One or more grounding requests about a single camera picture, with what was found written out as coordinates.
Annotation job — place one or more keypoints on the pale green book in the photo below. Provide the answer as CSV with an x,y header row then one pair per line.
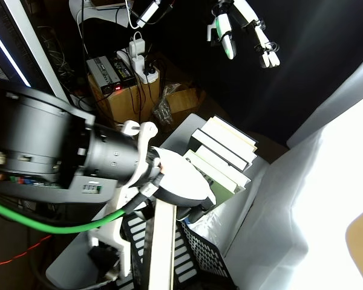
x,y
227,193

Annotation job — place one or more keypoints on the cream cover book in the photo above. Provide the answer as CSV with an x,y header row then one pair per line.
x,y
161,247

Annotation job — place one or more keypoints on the small brown cardboard box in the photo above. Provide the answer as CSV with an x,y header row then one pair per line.
x,y
184,101

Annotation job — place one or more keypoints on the black backdrop curtain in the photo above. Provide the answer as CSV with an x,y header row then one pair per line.
x,y
290,90

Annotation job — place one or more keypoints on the white plug-in charger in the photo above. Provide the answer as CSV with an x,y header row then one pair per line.
x,y
137,46

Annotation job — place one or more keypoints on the white power strip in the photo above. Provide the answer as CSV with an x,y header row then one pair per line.
x,y
145,75

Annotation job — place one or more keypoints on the black CENTURY book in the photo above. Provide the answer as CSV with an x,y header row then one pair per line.
x,y
234,130

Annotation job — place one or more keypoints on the clear plastic bag of screws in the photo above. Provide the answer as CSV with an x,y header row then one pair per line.
x,y
163,111

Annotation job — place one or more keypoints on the black power unit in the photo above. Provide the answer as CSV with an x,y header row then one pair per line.
x,y
124,71

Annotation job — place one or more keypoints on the black LET IT BE book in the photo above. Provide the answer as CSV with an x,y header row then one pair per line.
x,y
221,152

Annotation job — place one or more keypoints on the black chair backrest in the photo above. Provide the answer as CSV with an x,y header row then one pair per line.
x,y
103,36

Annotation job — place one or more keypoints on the large brown cardboard box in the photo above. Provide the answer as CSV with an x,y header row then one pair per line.
x,y
124,102

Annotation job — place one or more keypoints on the silver power supply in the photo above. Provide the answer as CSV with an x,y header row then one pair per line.
x,y
101,72

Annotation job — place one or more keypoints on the white backdrop cloth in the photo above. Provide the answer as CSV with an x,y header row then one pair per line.
x,y
320,181

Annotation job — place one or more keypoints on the clear plastic film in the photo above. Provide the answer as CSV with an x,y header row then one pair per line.
x,y
211,225

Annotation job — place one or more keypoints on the white tower with light strip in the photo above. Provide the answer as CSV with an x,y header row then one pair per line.
x,y
33,39

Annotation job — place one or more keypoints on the black three-slot file rack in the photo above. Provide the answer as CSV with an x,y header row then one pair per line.
x,y
199,250

